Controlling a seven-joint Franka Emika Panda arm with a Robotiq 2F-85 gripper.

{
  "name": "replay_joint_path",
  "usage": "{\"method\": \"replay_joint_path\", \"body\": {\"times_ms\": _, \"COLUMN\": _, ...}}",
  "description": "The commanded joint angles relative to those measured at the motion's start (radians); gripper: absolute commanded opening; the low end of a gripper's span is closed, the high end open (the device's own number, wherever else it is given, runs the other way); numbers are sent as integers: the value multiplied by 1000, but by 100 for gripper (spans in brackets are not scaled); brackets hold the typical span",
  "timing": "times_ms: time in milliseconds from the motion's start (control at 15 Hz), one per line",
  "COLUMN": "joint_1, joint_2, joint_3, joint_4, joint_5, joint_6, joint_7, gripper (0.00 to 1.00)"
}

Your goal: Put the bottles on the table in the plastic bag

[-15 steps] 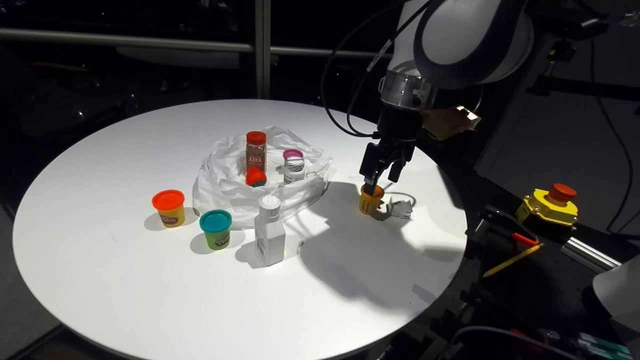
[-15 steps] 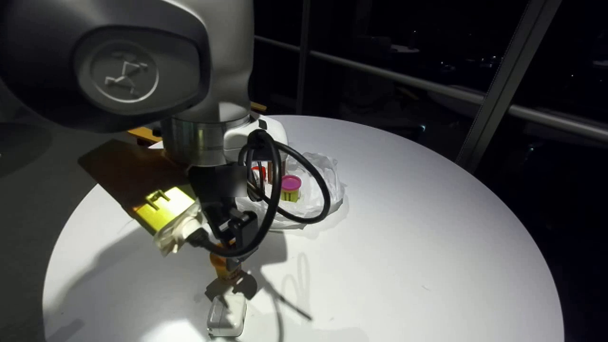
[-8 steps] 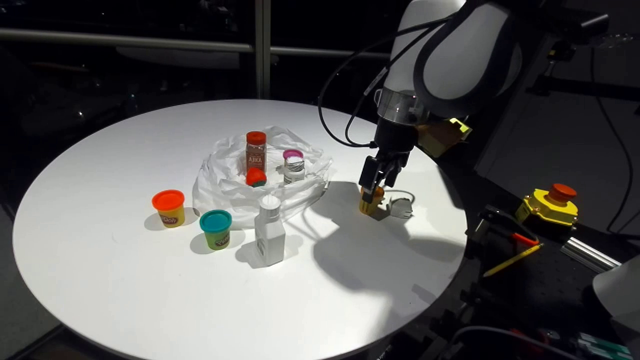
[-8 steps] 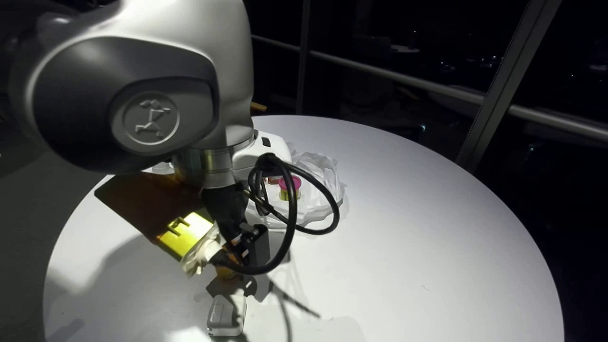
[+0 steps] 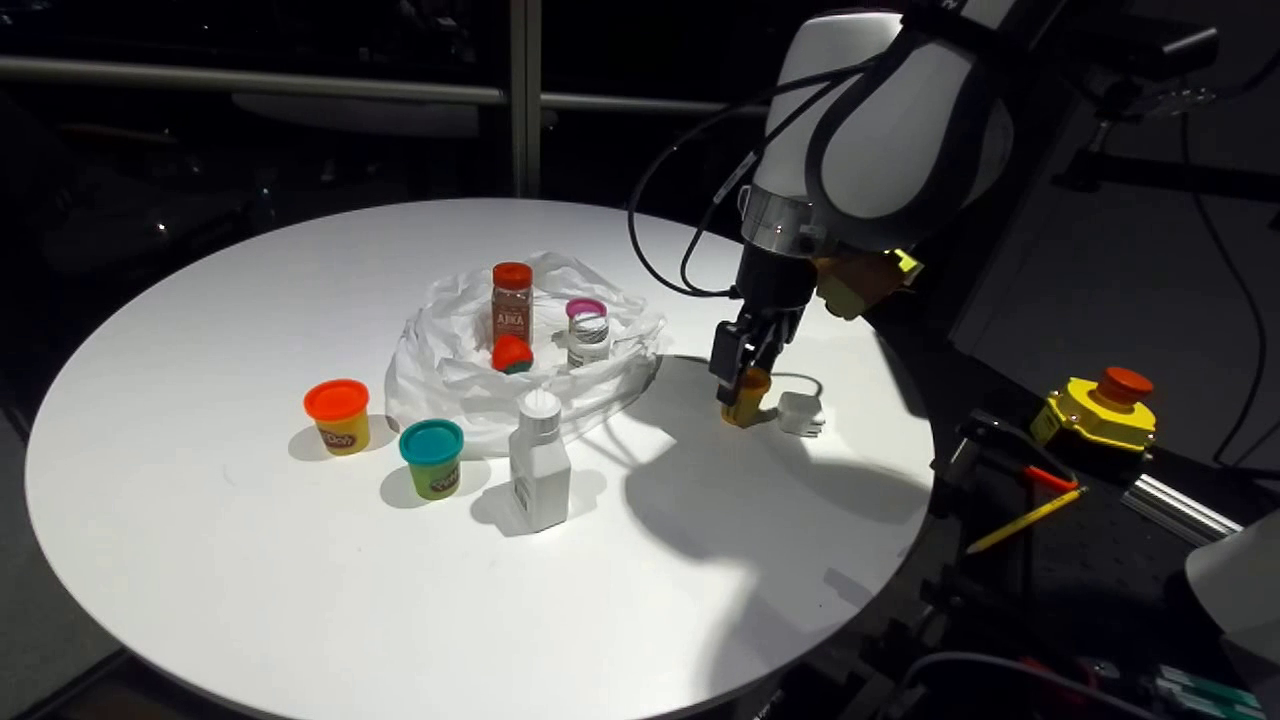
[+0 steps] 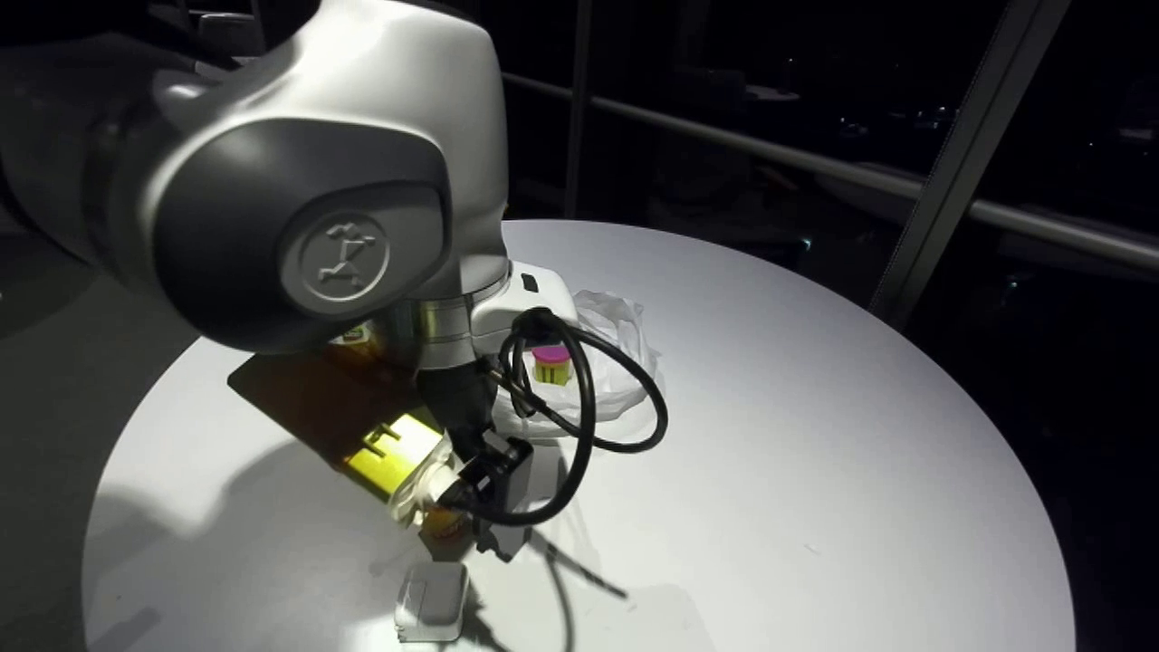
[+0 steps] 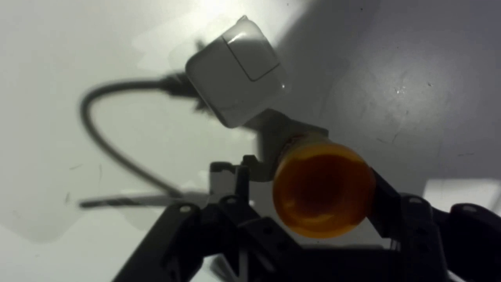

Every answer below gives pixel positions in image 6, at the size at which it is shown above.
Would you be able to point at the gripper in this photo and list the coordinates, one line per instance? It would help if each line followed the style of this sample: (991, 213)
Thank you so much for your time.
(457, 398)

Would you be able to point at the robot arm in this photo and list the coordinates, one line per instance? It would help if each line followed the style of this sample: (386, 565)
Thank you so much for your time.
(344, 136)

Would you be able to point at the white plastic bag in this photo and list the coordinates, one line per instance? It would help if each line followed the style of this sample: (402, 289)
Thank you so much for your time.
(625, 353)

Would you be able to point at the small orange bottle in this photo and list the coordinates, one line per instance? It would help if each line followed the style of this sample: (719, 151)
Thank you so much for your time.
(445, 530)

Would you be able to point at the small clear plastic bottle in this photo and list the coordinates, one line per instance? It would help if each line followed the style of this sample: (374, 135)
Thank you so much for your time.
(433, 602)

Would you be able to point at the small yellow bottle pink cap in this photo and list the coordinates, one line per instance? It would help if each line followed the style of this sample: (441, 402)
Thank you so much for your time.
(551, 364)

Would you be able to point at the small yellow labelled bottle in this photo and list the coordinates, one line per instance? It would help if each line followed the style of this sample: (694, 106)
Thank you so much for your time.
(355, 337)

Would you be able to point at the metal railing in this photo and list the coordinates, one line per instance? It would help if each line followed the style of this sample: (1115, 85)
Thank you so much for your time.
(951, 136)

